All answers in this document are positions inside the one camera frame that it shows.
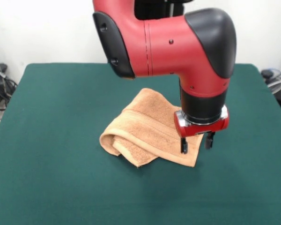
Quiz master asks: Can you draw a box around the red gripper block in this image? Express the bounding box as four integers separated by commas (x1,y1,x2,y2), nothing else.
173,106,230,154

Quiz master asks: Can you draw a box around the tan terry towel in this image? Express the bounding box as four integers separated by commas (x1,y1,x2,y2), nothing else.
99,88,203,168

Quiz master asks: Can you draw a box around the dark green table cloth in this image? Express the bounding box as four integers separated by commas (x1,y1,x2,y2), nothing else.
0,62,281,225

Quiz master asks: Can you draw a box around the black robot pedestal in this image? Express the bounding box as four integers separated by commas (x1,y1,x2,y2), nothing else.
133,0,185,21

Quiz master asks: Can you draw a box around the black cable tangle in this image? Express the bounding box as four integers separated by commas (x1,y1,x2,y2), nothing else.
0,46,18,132

